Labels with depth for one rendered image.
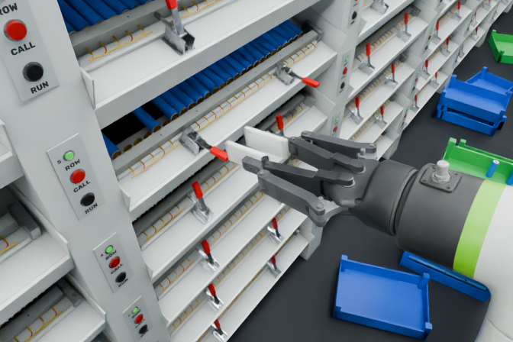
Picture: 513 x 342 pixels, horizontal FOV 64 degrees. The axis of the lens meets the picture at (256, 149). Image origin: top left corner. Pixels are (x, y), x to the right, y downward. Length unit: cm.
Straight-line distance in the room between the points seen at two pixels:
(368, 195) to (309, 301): 112
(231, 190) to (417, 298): 93
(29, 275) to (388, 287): 125
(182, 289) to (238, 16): 60
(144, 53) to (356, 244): 128
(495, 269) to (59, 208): 47
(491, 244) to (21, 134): 45
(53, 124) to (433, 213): 39
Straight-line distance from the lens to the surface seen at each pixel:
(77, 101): 50
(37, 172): 51
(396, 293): 160
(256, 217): 107
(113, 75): 55
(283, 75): 85
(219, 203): 86
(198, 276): 98
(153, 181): 66
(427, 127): 230
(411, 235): 41
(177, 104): 73
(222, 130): 74
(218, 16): 66
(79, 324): 77
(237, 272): 120
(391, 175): 42
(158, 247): 81
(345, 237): 169
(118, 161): 65
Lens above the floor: 135
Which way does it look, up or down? 42 degrees down
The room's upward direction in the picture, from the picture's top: straight up
